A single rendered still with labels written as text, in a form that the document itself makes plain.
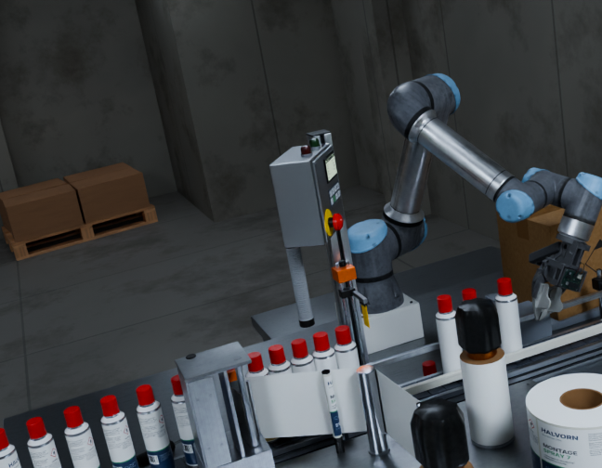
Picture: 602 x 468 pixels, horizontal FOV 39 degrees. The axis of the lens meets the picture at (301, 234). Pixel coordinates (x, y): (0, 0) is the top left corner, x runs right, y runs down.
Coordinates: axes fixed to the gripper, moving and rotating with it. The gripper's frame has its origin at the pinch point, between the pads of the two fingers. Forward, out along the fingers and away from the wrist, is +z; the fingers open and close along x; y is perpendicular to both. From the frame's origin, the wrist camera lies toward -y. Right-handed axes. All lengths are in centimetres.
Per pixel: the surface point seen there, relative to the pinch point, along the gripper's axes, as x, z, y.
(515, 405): -12.4, 17.9, 19.6
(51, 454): -102, 54, 2
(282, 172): -72, -14, -2
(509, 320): -8.8, 3.0, 2.4
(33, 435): -106, 51, 2
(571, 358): 9.7, 7.5, 5.3
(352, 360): -44.4, 20.9, 2.5
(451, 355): -20.2, 14.4, 2.0
